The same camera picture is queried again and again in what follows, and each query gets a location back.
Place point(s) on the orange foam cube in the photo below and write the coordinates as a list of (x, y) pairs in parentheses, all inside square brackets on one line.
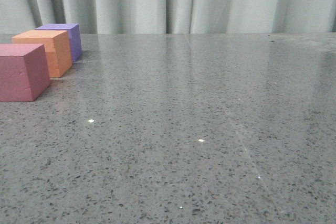
[(57, 47)]

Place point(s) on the purple foam cube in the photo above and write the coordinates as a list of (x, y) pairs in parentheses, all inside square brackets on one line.
[(73, 34)]

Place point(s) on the pale green curtain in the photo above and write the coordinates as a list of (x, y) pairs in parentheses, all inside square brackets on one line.
[(172, 16)]

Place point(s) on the pink foam cube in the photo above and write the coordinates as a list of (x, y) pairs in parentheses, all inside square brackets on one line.
[(24, 72)]

